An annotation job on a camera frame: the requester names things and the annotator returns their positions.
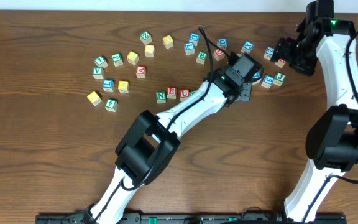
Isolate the blue 2 block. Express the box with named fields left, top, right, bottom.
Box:
left=264, top=47, right=274, bottom=60

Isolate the blue 5 block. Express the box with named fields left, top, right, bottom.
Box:
left=261, top=74, right=275, bottom=89

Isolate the blue d block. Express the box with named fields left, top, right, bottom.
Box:
left=189, top=32, right=200, bottom=47
left=217, top=38, right=228, bottom=50

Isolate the green N block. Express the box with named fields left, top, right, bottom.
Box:
left=156, top=91, right=167, bottom=104

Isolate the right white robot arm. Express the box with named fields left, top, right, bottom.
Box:
left=271, top=0, right=358, bottom=223

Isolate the red u block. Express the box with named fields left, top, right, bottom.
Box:
left=179, top=89, right=190, bottom=101
left=213, top=49, right=225, bottom=61

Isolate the green J block right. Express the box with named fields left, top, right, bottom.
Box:
left=273, top=72, right=286, bottom=86

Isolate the green V block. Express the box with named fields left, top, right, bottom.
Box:
left=93, top=67, right=104, bottom=80

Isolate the yellow block beside L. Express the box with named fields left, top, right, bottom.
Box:
left=118, top=80, right=129, bottom=93

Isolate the blue D block right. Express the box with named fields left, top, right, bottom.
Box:
left=217, top=38, right=228, bottom=50

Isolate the green 4 block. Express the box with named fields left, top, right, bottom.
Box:
left=105, top=99, right=118, bottom=112

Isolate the green 7 block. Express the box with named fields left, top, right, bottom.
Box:
left=94, top=55, right=108, bottom=68

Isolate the blue D block left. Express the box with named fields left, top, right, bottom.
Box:
left=189, top=32, right=200, bottom=47

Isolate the yellow block top centre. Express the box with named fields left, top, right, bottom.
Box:
left=163, top=35, right=174, bottom=49

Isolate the yellow C block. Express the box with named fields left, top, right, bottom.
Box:
left=87, top=91, right=102, bottom=106

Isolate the red E block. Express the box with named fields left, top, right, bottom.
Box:
left=166, top=86, right=177, bottom=99

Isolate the green B block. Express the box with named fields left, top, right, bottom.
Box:
left=196, top=50, right=208, bottom=65

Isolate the green Z block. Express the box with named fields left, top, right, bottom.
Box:
left=140, top=30, right=152, bottom=45

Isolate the red M block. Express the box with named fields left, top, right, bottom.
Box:
left=275, top=59, right=287, bottom=68

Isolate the blue L block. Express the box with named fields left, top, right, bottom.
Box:
left=103, top=79, right=114, bottom=92

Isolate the yellow S block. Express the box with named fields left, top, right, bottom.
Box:
left=144, top=44, right=155, bottom=57

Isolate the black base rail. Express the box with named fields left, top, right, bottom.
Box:
left=35, top=212, right=347, bottom=224

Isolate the blue X block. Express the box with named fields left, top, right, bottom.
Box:
left=241, top=40, right=254, bottom=54

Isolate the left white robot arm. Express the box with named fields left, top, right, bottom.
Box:
left=82, top=53, right=264, bottom=223

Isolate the yellow O block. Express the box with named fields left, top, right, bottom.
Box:
left=127, top=51, right=139, bottom=65

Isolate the blue T block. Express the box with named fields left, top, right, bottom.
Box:
left=251, top=72, right=262, bottom=85

